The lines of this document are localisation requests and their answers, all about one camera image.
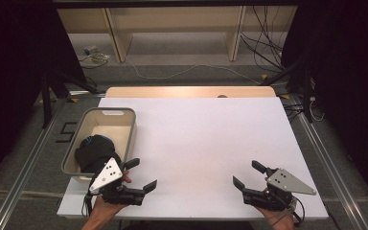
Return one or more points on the wooden shelf unit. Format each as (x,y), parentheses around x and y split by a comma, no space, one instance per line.
(172,19)

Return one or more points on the dark curtain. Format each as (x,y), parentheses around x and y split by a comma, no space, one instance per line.
(12,80)
(351,80)

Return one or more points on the black metal stand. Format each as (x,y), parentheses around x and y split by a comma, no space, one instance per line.
(306,96)
(46,102)

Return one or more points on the person's left hand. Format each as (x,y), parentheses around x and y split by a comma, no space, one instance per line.
(105,211)

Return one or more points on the person's right hand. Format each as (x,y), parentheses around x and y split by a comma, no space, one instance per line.
(279,220)

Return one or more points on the aluminium floor rail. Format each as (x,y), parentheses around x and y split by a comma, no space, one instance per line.
(332,172)
(28,163)

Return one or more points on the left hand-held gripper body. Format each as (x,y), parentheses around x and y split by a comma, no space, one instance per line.
(108,174)

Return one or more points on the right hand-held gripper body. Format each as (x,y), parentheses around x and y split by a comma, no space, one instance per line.
(287,182)

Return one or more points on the yellow tape piece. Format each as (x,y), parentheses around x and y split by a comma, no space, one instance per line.
(285,96)
(73,100)
(264,76)

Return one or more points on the black garment with blue trim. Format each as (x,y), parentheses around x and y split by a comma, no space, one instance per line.
(94,151)

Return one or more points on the white table board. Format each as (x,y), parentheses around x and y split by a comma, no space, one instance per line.
(198,137)

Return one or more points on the beige plastic bin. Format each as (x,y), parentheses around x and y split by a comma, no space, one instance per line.
(108,123)

